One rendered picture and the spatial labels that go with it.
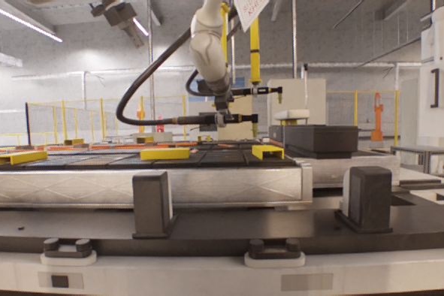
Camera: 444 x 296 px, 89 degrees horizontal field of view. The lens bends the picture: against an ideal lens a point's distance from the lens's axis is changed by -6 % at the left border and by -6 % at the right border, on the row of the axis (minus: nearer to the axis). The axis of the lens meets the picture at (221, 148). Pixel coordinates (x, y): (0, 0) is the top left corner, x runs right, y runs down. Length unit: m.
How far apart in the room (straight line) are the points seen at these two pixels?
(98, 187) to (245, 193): 0.41
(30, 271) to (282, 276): 0.52
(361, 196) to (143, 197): 0.46
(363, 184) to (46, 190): 0.83
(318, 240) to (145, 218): 0.36
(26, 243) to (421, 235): 0.86
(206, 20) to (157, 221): 0.67
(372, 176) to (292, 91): 5.06
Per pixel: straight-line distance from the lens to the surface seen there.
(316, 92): 5.73
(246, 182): 0.67
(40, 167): 0.95
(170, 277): 0.54
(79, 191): 0.80
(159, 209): 0.53
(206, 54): 0.81
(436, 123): 3.49
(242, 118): 1.15
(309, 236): 0.56
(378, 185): 0.59
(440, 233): 0.69
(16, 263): 0.69
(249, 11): 1.11
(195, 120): 1.22
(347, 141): 0.88
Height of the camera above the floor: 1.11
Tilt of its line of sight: 5 degrees down
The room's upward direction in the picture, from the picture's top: 2 degrees counter-clockwise
